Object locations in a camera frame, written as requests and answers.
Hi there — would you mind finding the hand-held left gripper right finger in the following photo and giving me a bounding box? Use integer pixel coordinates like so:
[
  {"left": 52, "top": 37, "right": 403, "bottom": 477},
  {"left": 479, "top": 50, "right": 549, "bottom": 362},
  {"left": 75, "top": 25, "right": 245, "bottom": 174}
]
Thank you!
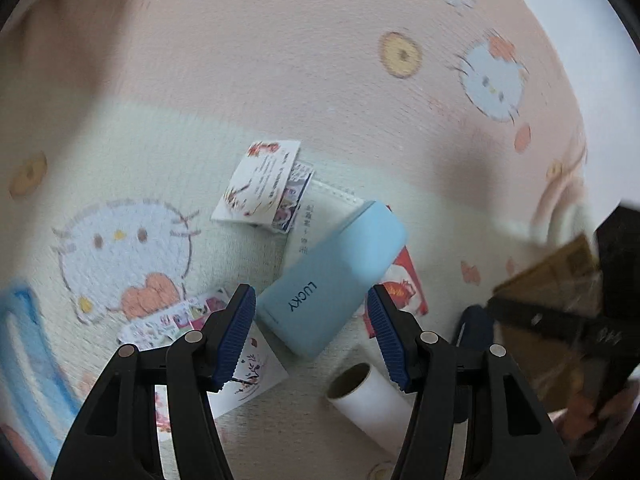
[{"left": 366, "top": 285, "right": 576, "bottom": 480}]

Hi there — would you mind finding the white card with red flowers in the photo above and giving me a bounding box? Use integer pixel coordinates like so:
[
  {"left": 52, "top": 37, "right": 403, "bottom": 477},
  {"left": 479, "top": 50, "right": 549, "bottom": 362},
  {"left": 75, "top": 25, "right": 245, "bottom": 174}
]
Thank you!
[
  {"left": 210, "top": 140, "right": 302, "bottom": 226},
  {"left": 207, "top": 321, "right": 290, "bottom": 420}
]

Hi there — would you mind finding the white paper roll tube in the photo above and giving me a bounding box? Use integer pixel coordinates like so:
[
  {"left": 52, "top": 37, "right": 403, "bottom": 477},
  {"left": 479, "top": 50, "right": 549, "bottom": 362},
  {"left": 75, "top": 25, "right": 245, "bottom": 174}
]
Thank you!
[{"left": 326, "top": 342, "right": 416, "bottom": 458}]

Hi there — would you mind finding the printed cat blanket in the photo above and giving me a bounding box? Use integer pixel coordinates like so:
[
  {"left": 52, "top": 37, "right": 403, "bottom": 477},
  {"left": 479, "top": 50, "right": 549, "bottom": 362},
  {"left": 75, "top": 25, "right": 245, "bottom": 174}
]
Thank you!
[{"left": 0, "top": 0, "right": 601, "bottom": 480}]

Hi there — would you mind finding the light blue case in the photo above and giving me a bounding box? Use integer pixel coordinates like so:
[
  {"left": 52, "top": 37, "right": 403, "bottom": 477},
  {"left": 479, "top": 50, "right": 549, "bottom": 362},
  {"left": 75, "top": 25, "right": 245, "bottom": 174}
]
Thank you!
[{"left": 254, "top": 200, "right": 410, "bottom": 361}]

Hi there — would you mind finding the red printed packet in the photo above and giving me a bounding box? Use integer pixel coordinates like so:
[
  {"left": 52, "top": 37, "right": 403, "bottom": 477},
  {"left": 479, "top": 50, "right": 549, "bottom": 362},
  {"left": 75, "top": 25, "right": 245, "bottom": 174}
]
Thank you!
[{"left": 362, "top": 246, "right": 430, "bottom": 338}]

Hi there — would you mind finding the cartoon sticker sheet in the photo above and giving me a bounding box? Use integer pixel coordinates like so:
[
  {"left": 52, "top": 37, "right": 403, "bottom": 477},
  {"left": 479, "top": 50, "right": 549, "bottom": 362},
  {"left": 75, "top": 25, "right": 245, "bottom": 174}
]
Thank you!
[
  {"left": 270, "top": 160, "right": 315, "bottom": 233},
  {"left": 120, "top": 287, "right": 233, "bottom": 352}
]

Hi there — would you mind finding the dark blue object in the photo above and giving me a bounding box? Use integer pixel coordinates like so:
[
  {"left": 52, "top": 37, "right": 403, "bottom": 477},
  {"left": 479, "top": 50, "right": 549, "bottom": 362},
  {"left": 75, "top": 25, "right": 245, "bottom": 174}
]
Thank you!
[{"left": 451, "top": 305, "right": 497, "bottom": 361}]

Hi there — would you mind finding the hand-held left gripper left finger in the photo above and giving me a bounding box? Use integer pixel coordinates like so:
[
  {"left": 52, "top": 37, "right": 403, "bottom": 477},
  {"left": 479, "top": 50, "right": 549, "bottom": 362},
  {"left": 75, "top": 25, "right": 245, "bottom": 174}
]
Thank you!
[{"left": 50, "top": 283, "right": 257, "bottom": 480}]

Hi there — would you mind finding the brown packet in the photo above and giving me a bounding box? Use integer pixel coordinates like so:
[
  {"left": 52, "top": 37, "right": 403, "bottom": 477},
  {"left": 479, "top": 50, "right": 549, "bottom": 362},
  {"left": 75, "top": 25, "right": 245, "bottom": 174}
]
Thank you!
[{"left": 492, "top": 234, "right": 608, "bottom": 413}]

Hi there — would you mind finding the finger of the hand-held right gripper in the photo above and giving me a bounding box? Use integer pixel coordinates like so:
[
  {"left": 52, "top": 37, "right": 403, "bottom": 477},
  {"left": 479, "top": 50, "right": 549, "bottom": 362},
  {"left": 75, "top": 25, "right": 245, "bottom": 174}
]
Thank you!
[{"left": 486, "top": 296, "right": 640, "bottom": 360}]

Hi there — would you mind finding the white face mask packet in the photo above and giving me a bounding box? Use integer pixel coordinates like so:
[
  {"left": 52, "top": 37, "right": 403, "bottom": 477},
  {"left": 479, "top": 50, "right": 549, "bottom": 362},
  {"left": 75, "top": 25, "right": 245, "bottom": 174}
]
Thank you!
[{"left": 284, "top": 181, "right": 366, "bottom": 271}]

